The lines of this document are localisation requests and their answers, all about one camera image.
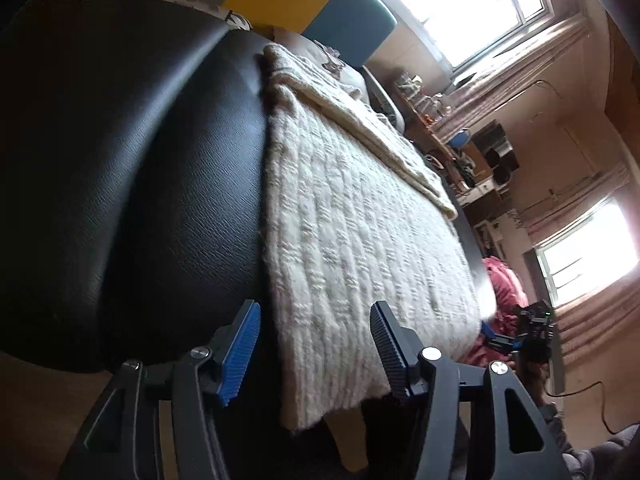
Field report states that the window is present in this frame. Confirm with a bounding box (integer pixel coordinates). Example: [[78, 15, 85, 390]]
[[365, 0, 556, 71], [535, 200, 640, 306]]

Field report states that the black cable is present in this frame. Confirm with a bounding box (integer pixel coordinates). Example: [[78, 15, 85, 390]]
[[545, 382, 640, 436]]

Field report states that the black electronic appliance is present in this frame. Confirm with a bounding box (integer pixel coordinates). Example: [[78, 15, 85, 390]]
[[472, 121, 521, 186]]

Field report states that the person's right hand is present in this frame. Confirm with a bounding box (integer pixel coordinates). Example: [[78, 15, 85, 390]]
[[519, 360, 548, 403]]

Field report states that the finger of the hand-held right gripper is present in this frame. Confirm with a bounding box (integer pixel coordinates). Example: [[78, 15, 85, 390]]
[[481, 324, 521, 353]]

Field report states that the white printed cushion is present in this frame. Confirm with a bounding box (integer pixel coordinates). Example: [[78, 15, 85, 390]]
[[300, 40, 368, 106]]

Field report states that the glass jar with oranges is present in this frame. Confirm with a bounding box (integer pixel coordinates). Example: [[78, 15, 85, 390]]
[[422, 95, 446, 123]]

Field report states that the beige curtain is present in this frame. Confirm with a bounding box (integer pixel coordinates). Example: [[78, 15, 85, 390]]
[[435, 15, 591, 146], [550, 270, 640, 361]]

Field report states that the white knit sweater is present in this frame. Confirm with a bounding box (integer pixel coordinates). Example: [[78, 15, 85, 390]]
[[257, 44, 483, 431]]

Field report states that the wooden desk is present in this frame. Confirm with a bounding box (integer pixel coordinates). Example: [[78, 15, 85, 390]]
[[400, 95, 506, 201]]

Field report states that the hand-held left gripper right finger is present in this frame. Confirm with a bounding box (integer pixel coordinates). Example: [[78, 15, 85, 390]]
[[370, 301, 573, 480]]

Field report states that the black leather bench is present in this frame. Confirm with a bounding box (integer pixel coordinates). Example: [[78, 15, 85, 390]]
[[0, 0, 496, 476]]

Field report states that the pink blanket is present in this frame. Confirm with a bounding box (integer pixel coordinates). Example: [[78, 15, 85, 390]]
[[465, 255, 528, 366]]

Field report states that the row of small glass jars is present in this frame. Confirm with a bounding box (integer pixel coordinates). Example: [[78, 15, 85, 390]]
[[395, 72, 426, 106]]

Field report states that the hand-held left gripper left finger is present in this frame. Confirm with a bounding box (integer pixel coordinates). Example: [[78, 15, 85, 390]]
[[60, 300, 262, 480]]

